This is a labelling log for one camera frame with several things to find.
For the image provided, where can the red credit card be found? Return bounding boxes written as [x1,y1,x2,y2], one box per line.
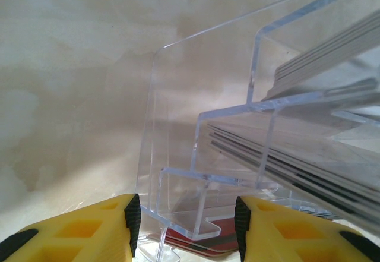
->
[147,217,242,258]

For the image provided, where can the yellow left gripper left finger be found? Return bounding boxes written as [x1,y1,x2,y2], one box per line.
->
[0,193,141,262]

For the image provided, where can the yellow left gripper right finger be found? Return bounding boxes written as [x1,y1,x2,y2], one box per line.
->
[234,195,380,262]

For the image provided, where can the clear acrylic card stand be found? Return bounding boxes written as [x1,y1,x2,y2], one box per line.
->
[135,0,380,262]

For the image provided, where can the stack of white cards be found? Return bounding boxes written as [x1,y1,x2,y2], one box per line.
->
[207,124,380,230]
[261,11,380,100]

